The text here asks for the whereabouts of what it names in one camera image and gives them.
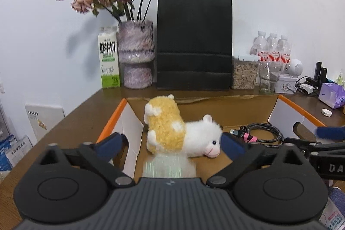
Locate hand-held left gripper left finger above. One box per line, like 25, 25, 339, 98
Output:
40, 132, 135, 189

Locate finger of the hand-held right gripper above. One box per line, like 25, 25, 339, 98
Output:
283, 138, 345, 158
316, 126, 345, 139

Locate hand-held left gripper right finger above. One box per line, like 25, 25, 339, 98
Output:
207, 133, 310, 189

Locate black braided cable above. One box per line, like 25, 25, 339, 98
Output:
230, 123, 285, 145

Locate orange cardboard box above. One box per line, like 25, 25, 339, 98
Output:
96, 95, 328, 185

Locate yellow white plush alpaca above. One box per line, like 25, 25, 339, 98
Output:
144, 95, 224, 158

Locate purple tissue pack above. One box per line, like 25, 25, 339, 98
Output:
318, 83, 345, 110

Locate wooden desk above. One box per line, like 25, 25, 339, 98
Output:
0, 83, 345, 230

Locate white printed packet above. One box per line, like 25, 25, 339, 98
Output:
319, 198, 340, 229

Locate black upright device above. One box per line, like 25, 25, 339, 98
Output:
314, 61, 328, 88

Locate clear plastic bag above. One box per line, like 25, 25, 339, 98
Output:
142, 154, 197, 179

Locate white tin box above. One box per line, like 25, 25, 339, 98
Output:
275, 74, 298, 94

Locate white board panel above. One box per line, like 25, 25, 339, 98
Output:
25, 104, 66, 144

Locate clear pellet container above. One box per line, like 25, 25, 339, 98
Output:
230, 55, 260, 90

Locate white round speaker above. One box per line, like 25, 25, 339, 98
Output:
286, 59, 303, 75

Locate clear glass cup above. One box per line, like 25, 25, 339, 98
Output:
259, 61, 282, 94

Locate white green milk carton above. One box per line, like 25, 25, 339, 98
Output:
97, 26, 121, 89

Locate red label water bottle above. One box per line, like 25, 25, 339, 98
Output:
267, 33, 279, 62
278, 35, 292, 64
250, 31, 269, 62

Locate blue printed boxes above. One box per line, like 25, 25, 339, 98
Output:
0, 134, 33, 171

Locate purple ceramic vase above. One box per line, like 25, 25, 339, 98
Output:
118, 20, 155, 89

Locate black paper bag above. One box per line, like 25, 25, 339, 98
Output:
156, 0, 233, 91

